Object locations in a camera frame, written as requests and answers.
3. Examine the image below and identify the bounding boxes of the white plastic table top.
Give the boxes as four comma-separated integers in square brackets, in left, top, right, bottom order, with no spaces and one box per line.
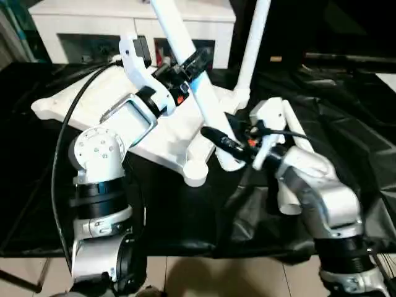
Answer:
[30,55,250,189]

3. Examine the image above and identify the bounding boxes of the white cabinet with glass doors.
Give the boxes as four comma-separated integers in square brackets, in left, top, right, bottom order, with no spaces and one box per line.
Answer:
[27,0,236,71]

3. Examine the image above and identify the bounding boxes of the teal white pole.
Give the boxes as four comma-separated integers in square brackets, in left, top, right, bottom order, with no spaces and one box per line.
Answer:
[0,4,35,63]

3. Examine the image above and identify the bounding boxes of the black horizontal bar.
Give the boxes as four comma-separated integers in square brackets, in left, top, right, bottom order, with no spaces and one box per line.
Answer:
[304,52,396,63]

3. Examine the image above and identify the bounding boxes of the white plastic table leg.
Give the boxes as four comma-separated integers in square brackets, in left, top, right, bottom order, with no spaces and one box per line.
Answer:
[150,0,246,171]
[231,0,272,109]
[276,181,303,215]
[282,100,311,153]

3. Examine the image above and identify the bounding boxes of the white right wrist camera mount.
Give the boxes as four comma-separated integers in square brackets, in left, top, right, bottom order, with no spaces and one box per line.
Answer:
[249,97,288,170]

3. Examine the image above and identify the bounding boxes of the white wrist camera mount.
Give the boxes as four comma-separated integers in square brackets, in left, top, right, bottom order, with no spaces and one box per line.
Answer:
[118,33,178,118]
[249,97,288,170]

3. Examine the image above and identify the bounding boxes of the black plastic mat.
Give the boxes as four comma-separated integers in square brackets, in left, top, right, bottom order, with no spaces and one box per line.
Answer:
[0,60,396,265]

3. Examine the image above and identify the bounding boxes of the white flat board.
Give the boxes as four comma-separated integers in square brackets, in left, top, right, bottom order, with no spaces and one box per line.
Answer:
[375,73,396,94]

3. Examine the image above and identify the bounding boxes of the black metal frame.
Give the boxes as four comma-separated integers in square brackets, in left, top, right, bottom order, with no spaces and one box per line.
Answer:
[0,256,53,294]

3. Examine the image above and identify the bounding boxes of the tall black cabinet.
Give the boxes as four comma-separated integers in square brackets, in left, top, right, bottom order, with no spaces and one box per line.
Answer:
[267,0,310,69]

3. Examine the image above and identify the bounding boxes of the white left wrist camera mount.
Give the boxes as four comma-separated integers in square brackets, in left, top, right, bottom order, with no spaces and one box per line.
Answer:
[118,33,178,118]

